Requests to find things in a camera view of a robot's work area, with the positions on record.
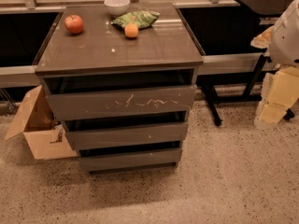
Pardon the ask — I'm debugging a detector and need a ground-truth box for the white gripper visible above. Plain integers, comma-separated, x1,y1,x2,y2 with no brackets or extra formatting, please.
250,26,299,130

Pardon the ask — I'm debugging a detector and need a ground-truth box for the grey drawer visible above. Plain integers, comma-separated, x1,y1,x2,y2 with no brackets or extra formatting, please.
79,148,182,172
47,85,196,120
65,122,188,150

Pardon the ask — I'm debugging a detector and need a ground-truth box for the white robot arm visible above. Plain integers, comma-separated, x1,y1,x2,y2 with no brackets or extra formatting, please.
250,0,299,130

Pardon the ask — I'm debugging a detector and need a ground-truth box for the grey bottom drawer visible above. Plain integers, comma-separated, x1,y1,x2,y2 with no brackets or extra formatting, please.
79,148,182,172

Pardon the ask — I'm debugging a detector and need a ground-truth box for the grey drawer cabinet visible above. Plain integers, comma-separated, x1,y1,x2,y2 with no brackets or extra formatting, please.
32,1,206,175

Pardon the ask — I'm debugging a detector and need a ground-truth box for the grey top drawer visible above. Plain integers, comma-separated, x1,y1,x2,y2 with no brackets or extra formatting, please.
47,85,196,120

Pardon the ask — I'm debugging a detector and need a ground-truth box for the open cardboard box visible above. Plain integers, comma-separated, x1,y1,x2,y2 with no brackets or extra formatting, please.
5,85,77,160

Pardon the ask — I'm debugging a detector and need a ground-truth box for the black folding side table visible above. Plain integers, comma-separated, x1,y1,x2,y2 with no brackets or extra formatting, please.
198,0,293,126

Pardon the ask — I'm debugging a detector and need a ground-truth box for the green chip bag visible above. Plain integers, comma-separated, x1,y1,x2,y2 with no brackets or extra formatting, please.
111,10,160,29

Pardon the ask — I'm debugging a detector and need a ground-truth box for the orange fruit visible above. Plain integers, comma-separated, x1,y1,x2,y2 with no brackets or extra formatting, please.
124,23,139,38

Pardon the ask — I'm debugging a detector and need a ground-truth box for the white bowl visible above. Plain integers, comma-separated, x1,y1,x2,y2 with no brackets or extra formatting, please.
104,0,130,17

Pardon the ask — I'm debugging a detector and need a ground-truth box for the red apple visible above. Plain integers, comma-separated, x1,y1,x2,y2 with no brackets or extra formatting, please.
64,15,84,35

